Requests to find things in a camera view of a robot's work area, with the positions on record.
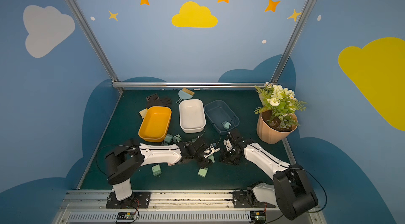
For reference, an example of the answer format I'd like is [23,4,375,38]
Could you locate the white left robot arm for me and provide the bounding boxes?
[104,137,220,201]

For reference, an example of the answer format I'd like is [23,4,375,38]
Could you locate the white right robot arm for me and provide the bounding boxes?
[221,130,319,220]

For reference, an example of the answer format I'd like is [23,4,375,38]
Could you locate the green plug near yellow box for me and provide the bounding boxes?
[173,134,182,144]

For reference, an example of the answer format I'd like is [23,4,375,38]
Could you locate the white storage box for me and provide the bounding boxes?
[179,99,206,133]

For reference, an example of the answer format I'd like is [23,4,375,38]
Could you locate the transparent blue storage box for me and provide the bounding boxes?
[204,100,240,134]

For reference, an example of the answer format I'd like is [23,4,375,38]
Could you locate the yellow storage box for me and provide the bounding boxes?
[138,106,172,143]

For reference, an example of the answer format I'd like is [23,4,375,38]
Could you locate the green plug front right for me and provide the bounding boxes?
[198,168,208,178]

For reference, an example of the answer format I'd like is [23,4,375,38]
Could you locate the pink ribbed flower pot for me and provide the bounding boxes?
[256,111,298,144]

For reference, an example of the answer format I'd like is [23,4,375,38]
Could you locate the green plug front left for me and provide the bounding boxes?
[151,165,162,177]

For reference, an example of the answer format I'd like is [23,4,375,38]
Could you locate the light blue dustpan brush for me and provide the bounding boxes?
[176,88,195,104]

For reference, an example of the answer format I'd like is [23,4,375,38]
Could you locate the black rubber glove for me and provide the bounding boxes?
[146,93,172,109]

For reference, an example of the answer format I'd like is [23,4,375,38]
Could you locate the artificial green white plant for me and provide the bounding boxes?
[255,82,306,132]

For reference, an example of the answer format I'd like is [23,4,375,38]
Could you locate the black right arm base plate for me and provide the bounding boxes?
[232,189,277,208]

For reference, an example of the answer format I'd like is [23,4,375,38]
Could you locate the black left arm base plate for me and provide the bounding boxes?
[105,191,151,209]

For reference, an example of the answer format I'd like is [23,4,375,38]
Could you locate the aluminium frame rail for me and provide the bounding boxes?
[112,81,265,89]

